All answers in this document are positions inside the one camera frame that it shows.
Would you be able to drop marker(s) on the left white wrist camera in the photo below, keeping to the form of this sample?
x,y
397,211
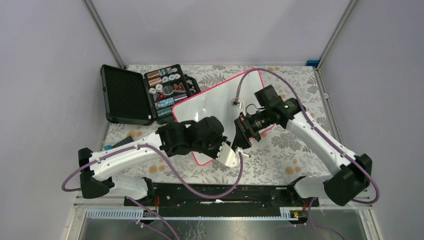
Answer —
x,y
227,156

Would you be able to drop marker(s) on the pink framed whiteboard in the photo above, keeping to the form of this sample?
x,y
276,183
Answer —
x,y
216,102

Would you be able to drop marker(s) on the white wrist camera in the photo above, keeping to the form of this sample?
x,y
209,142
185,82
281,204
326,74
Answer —
x,y
227,156
236,103

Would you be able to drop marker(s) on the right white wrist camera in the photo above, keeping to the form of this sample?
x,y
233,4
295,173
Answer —
x,y
236,103

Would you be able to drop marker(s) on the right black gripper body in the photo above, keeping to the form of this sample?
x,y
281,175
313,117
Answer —
x,y
246,122

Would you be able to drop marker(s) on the blue corner bracket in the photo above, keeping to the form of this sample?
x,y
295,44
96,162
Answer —
x,y
312,63

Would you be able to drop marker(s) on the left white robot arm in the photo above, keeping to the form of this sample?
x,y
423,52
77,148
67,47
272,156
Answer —
x,y
99,175

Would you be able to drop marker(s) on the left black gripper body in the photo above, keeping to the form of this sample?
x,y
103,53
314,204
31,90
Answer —
x,y
212,149

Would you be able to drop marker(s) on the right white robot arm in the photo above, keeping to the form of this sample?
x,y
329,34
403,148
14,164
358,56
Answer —
x,y
350,172

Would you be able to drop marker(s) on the black poker chip case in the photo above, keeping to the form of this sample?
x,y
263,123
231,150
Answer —
x,y
134,98

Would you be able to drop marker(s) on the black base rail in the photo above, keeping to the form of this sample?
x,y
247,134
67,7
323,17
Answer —
x,y
245,201

